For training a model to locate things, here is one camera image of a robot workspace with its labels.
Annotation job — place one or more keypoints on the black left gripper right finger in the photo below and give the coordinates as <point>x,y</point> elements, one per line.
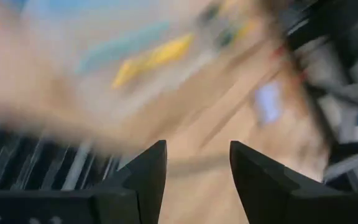
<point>266,193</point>

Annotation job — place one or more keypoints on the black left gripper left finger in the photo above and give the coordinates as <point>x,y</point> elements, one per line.
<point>148,186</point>

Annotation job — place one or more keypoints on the black calculator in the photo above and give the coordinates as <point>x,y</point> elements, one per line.
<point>26,161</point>

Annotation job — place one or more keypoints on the teal pen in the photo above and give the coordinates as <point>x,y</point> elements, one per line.
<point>120,46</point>

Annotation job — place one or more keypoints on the lavender sticky note pad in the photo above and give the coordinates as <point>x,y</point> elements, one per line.
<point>267,102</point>

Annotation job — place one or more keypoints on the yellow green crayon box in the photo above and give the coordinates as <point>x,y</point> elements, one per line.
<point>225,28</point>

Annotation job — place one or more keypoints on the clear pencil case teal lid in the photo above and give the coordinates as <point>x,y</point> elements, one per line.
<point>57,31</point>

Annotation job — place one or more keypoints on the black aluminium table frame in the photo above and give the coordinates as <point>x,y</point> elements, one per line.
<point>320,121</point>

